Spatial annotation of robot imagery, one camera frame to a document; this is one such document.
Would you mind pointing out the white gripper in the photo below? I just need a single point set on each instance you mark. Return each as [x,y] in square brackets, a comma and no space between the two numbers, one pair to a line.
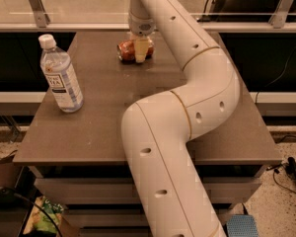
[140,26]

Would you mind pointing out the red coke can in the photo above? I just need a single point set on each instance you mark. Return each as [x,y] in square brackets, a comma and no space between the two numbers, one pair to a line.
[125,50]

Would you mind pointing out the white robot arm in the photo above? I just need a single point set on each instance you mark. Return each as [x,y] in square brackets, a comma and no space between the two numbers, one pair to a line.
[156,129]

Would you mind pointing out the clear plastic water bottle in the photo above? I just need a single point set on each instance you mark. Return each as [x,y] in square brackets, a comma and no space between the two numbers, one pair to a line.
[59,72]

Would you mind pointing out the metal glass railing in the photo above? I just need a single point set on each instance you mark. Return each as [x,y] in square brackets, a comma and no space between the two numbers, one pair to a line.
[83,15]

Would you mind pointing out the grey drawer cabinet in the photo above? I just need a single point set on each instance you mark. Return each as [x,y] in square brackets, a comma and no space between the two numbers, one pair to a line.
[79,159]

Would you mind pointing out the green snack bag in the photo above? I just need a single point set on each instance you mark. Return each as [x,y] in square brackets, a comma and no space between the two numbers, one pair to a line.
[44,219]

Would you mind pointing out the blue textured pad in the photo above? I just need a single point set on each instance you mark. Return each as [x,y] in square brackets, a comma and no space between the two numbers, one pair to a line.
[242,226]

